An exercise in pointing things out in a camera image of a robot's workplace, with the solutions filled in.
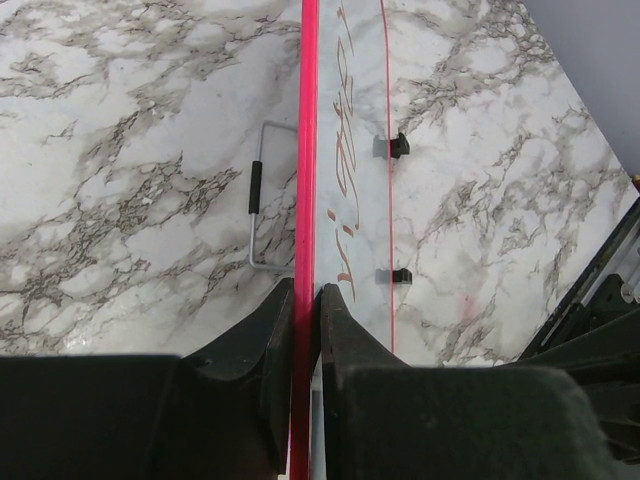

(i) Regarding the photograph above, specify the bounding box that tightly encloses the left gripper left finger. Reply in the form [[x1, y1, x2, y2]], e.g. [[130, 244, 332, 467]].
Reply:
[[1, 278, 293, 479]]

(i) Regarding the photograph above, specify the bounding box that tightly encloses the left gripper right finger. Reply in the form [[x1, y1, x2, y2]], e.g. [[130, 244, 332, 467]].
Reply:
[[318, 284, 617, 479]]

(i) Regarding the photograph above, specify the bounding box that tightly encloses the pink framed whiteboard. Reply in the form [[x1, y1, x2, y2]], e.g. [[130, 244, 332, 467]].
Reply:
[[289, 1, 395, 479]]

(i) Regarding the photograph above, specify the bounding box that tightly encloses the black whiteboard stand clip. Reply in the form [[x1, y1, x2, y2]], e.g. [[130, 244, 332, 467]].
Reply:
[[389, 132, 411, 159]]

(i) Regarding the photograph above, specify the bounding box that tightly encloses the metal wire whiteboard stand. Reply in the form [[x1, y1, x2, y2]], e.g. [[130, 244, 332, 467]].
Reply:
[[248, 120, 297, 273]]

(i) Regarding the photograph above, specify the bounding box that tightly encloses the black mounting rail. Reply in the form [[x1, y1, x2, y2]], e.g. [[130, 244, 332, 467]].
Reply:
[[518, 202, 639, 465]]

